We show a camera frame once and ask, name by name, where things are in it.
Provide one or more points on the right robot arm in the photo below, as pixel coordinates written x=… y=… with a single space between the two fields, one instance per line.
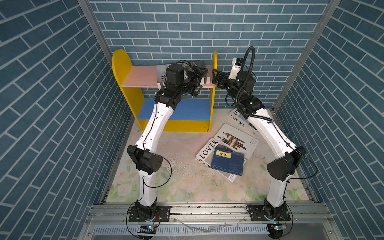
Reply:
x=239 y=84

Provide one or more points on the navy blue book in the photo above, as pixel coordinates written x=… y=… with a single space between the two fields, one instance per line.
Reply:
x=228 y=161

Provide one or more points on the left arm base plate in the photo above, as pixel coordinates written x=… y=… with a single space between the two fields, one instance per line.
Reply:
x=149 y=214

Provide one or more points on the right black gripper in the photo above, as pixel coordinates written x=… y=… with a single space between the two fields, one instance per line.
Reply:
x=222 y=74

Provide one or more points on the yellow pink blue bookshelf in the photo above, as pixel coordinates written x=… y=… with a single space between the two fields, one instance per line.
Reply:
x=191 y=115

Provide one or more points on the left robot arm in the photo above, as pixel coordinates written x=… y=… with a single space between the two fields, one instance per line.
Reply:
x=181 y=78

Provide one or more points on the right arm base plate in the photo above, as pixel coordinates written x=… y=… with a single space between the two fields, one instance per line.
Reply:
x=268 y=213

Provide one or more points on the white LOEWE book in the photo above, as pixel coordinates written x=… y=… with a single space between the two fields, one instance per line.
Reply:
x=238 y=121

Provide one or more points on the white LOVER book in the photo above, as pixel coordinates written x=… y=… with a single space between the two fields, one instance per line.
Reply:
x=205 y=156

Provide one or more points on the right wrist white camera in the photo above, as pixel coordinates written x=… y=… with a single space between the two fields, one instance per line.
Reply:
x=236 y=68

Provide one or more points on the white brown-pattern book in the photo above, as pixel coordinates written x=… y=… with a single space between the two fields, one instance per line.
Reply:
x=237 y=140

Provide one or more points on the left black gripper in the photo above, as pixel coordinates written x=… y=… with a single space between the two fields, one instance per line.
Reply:
x=194 y=80

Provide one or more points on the aluminium front rail frame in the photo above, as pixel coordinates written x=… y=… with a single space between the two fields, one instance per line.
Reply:
x=211 y=221

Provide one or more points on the Heritage Cultural book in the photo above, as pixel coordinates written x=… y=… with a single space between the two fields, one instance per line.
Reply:
x=161 y=76

